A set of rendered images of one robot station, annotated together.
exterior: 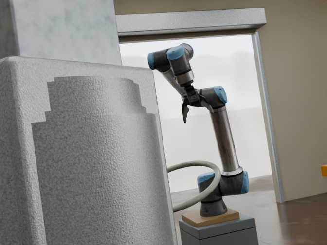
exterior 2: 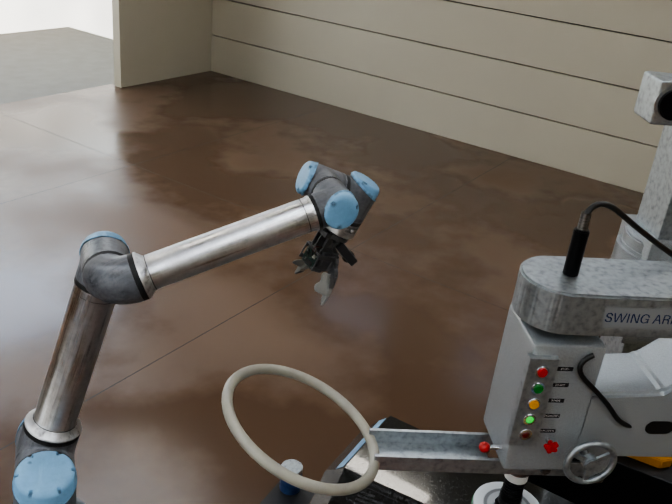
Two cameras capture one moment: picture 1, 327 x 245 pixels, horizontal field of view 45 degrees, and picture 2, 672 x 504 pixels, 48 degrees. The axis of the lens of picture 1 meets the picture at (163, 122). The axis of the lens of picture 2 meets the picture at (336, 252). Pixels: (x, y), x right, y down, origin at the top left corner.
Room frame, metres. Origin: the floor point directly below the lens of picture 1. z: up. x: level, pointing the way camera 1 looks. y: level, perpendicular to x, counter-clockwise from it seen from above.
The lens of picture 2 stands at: (3.15, 1.25, 2.55)
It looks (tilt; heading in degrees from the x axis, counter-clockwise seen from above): 26 degrees down; 228
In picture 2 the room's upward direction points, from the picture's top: 6 degrees clockwise
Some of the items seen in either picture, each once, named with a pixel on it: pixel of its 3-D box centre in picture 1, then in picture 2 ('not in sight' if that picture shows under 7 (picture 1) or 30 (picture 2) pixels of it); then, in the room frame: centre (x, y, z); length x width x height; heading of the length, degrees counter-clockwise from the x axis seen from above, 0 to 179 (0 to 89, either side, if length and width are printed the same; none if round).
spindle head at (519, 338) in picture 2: not in sight; (565, 391); (1.46, 0.40, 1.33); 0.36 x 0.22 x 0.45; 146
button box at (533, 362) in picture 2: not in sight; (532, 400); (1.64, 0.41, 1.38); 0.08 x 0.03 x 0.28; 146
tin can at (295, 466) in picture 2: not in sight; (291, 477); (1.46, -0.78, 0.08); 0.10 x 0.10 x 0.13
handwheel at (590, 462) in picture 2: not in sight; (585, 453); (1.49, 0.52, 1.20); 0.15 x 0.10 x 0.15; 146
